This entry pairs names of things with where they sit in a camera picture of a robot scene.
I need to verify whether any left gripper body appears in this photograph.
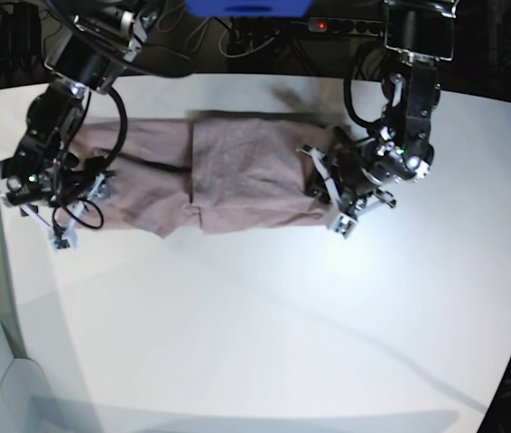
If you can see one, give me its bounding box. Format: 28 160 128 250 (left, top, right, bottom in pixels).
327 148 399 197

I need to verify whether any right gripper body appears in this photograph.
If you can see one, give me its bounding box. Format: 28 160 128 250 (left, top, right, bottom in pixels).
0 161 102 207

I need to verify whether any mauve t-shirt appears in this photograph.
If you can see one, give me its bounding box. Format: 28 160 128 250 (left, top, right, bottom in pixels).
63 85 351 239

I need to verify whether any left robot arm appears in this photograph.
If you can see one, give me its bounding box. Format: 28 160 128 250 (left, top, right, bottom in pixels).
327 1 458 205

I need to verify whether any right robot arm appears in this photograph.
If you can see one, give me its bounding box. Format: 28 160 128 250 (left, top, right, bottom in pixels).
0 1 165 207

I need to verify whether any blue box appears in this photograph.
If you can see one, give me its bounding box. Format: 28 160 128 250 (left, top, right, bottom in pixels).
185 0 311 18

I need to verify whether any black power strip red switch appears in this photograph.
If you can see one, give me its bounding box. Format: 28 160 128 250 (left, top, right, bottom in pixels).
306 17 385 37

